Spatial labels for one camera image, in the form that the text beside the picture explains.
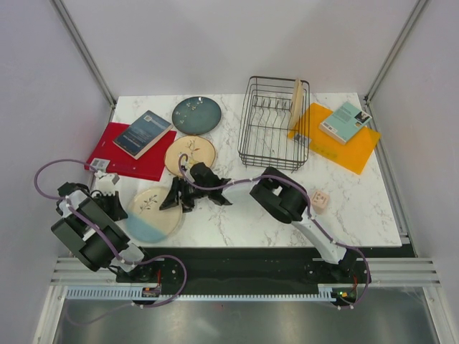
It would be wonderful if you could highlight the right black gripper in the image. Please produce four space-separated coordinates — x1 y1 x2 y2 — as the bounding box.
160 177 210 216

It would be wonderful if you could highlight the beige and blue plate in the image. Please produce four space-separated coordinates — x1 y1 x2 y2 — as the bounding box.
125 186 182 245

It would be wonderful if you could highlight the beige bird plate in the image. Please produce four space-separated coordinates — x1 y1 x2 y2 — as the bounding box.
288 78 306 130
164 135 216 176

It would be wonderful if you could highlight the dark teal ceramic plate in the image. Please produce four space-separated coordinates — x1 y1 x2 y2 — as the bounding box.
172 96 222 135

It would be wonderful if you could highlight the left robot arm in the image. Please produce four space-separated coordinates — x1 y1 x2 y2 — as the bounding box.
51 182 158 282

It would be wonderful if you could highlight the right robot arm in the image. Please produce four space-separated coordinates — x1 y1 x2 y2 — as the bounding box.
159 155 359 282

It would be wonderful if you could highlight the red notebook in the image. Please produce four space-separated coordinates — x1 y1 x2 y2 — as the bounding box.
86 123 176 181

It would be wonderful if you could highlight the dark blue book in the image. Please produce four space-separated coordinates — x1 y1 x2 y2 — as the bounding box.
113 110 173 160

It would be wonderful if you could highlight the pink cube power adapter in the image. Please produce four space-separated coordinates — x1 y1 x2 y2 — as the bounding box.
311 190 330 214

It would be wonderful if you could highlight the orange translucent cutting mat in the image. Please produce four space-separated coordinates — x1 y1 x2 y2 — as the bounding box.
288 102 381 175

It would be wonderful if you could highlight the light teal paperback book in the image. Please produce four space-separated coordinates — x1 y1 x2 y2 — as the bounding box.
319 102 372 145

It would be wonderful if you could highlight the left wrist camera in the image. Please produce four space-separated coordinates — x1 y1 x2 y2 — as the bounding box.
94 171 120 196

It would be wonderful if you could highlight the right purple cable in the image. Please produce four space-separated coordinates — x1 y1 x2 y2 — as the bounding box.
178 153 372 311

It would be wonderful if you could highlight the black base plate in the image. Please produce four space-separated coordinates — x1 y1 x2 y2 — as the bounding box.
116 247 370 295

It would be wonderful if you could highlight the black wire dish rack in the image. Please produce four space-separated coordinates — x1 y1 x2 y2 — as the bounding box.
237 75 311 171

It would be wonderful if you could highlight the white slotted cable duct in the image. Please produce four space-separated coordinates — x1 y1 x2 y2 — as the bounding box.
65 286 336 302

